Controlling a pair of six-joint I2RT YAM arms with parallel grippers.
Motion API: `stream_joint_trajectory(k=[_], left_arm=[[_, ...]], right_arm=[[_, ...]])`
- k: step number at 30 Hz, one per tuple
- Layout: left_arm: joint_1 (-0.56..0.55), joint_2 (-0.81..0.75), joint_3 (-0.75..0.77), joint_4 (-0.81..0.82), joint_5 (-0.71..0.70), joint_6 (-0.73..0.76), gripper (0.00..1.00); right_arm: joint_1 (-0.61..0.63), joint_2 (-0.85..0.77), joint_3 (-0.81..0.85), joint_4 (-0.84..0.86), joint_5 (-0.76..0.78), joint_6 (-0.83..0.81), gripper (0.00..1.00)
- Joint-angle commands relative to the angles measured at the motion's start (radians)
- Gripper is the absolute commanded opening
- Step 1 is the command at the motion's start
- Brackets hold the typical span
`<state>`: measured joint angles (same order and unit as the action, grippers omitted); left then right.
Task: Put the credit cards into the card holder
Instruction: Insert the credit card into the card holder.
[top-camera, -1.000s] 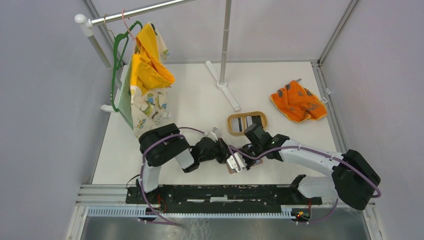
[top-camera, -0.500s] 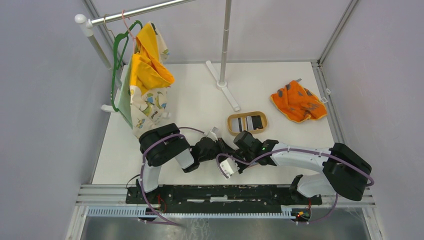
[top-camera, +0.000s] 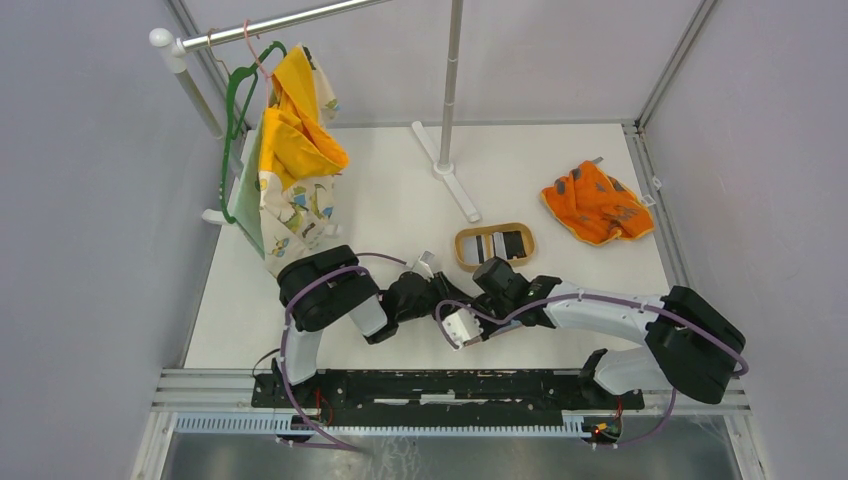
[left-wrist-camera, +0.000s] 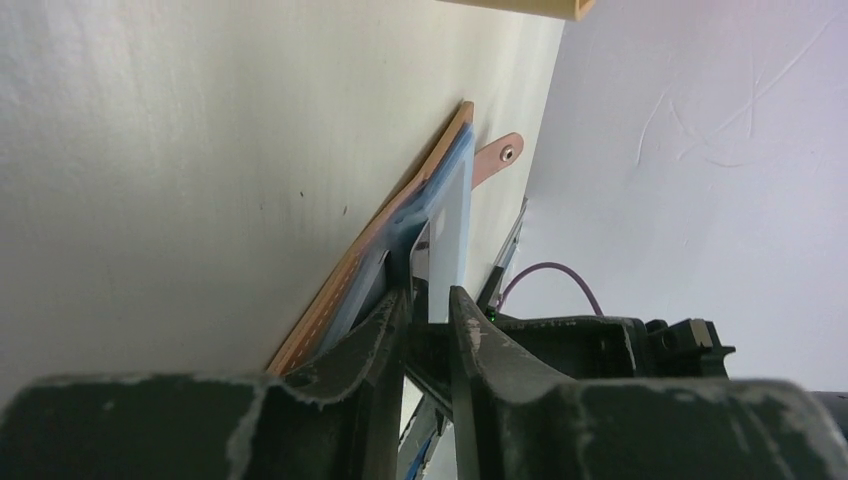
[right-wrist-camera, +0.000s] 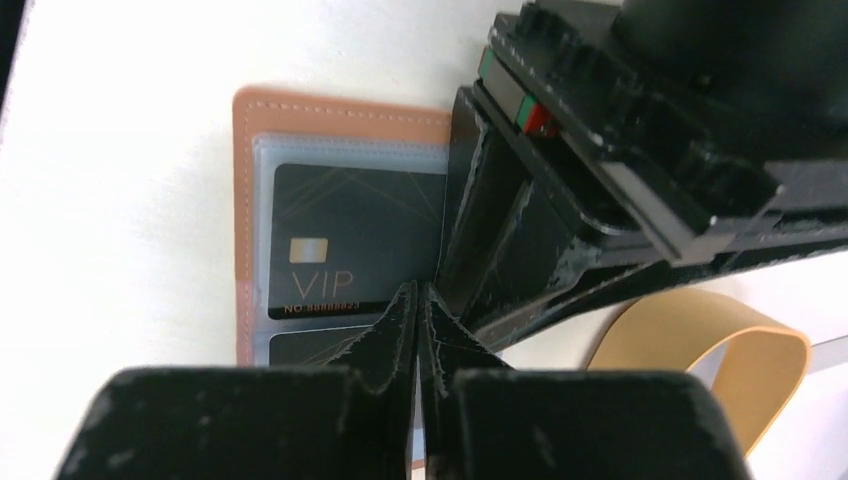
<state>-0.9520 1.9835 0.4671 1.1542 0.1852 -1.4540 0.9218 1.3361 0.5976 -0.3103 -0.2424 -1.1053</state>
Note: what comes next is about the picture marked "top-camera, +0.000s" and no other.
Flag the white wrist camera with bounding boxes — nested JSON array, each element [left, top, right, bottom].
[[410, 251, 437, 279], [441, 309, 483, 350]]

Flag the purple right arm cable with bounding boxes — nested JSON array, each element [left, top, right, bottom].
[[435, 293, 750, 448]]

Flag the tan oval card tray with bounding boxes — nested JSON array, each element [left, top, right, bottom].
[[454, 222, 536, 272]]

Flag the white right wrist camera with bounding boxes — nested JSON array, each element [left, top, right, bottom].
[[441, 309, 483, 350]]

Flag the orange cloth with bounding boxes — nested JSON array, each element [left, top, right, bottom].
[[540, 161, 655, 247]]

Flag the yellow patterned garment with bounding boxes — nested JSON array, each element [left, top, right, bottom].
[[233, 44, 349, 276]]

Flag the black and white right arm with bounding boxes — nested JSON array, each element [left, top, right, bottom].
[[473, 257, 748, 408]]

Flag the metal clothes rack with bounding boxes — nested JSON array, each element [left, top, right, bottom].
[[148, 0, 483, 228]]

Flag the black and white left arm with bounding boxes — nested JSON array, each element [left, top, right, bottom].
[[275, 245, 465, 408]]

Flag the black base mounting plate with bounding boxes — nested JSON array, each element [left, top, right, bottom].
[[292, 369, 645, 427]]

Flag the pink clothes hanger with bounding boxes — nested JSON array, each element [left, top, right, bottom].
[[242, 19, 272, 106]]

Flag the white left rack foot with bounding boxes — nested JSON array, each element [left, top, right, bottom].
[[201, 209, 230, 226]]

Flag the white rack base foot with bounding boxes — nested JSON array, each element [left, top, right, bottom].
[[411, 121, 482, 223]]

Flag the aluminium frame rail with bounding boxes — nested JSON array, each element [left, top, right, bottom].
[[152, 369, 751, 441]]

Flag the green clothes hanger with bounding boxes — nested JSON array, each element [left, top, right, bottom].
[[218, 41, 287, 225]]

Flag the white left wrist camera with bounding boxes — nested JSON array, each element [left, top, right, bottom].
[[410, 251, 437, 279]]

